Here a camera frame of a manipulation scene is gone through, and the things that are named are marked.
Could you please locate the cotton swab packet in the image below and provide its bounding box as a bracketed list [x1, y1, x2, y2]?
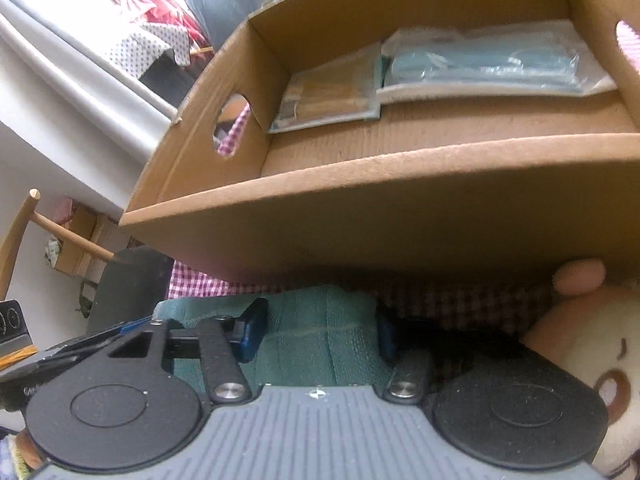
[269, 42, 383, 133]

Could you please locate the pink plush doll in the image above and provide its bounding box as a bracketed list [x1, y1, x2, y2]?
[524, 258, 640, 479]

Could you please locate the polka dot cloth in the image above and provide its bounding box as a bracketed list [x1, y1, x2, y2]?
[106, 23, 192, 79]

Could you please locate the teal wet wipes pack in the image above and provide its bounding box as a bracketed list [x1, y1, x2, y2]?
[153, 284, 402, 396]

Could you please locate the pink checkered tablecloth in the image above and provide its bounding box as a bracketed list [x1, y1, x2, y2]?
[167, 19, 640, 386]

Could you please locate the brown cardboard box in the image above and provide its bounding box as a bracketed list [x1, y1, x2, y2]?
[120, 0, 639, 284]

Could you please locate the blue face mask packet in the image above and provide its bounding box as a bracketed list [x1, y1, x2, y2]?
[378, 20, 617, 104]

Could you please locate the white curtain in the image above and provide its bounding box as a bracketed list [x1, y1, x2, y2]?
[1, 0, 177, 164]

